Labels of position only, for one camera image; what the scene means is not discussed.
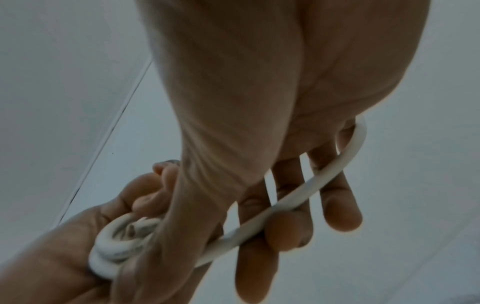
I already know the person's right hand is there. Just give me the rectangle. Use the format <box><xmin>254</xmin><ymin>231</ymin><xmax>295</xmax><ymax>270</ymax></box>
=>
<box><xmin>112</xmin><ymin>0</ymin><xmax>430</xmax><ymax>304</ymax></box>

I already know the person's left hand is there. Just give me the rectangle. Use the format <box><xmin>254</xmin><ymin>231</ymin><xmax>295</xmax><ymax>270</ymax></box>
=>
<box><xmin>0</xmin><ymin>159</ymin><xmax>182</xmax><ymax>304</ymax></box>

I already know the short white cable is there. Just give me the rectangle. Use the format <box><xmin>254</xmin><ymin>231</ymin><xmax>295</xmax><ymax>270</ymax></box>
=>
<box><xmin>87</xmin><ymin>116</ymin><xmax>368</xmax><ymax>280</ymax></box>

